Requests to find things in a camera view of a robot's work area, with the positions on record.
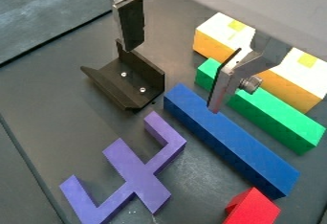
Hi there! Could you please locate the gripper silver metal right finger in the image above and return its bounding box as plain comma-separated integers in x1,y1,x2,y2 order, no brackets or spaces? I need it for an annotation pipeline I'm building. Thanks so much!
207,31,291,113

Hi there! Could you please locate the gripper black-tipped metal left finger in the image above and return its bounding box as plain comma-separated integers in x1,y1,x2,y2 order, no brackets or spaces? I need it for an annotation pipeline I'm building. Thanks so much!
111,0,144,52

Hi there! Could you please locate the green rectangular block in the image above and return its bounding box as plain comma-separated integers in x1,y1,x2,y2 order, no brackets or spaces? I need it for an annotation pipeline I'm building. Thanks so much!
194,57,327,156

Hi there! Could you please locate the yellow puzzle board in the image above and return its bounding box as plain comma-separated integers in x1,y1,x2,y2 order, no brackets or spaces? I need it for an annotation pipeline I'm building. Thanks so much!
194,12,327,113

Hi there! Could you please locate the blue rectangular block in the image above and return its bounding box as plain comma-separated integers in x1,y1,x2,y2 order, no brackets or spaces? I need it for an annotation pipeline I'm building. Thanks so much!
163,83,299,199

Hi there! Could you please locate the purple branched block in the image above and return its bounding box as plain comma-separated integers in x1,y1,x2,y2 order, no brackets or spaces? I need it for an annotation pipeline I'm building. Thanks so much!
60,111,187,224

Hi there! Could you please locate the red branched block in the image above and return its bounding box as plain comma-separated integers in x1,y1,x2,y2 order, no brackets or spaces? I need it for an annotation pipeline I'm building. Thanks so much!
223,188,282,224

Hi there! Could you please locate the black angled bracket stand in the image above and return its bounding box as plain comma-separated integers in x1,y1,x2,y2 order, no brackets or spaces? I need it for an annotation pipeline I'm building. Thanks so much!
80,40,164,111

